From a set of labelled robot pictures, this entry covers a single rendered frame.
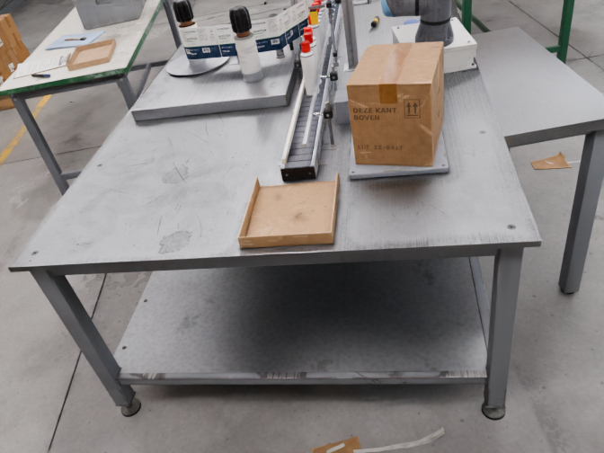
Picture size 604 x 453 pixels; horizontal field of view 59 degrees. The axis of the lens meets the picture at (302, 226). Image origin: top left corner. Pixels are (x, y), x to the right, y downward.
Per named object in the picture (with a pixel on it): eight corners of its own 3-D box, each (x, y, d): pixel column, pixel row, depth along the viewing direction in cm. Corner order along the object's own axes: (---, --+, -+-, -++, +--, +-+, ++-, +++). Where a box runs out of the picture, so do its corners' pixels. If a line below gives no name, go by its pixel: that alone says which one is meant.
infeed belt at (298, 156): (324, 13, 299) (324, 5, 296) (340, 11, 297) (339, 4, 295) (286, 178, 172) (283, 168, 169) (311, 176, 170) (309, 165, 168)
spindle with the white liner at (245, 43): (245, 75, 236) (228, 4, 217) (265, 72, 234) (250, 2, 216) (241, 84, 229) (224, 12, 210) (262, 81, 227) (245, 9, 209)
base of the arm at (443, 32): (413, 34, 222) (413, 11, 215) (449, 31, 221) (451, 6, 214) (417, 50, 211) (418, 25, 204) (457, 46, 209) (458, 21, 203)
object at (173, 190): (194, 31, 323) (193, 27, 322) (451, -4, 295) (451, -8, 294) (10, 271, 161) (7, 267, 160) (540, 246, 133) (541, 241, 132)
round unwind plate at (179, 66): (177, 55, 271) (176, 53, 270) (235, 48, 265) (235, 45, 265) (158, 80, 248) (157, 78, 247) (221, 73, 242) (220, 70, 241)
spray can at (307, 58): (306, 91, 211) (298, 39, 199) (320, 90, 210) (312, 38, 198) (306, 97, 207) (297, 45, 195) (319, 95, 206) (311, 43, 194)
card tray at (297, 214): (259, 187, 172) (256, 176, 170) (339, 181, 167) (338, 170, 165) (240, 248, 149) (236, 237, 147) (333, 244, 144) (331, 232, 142)
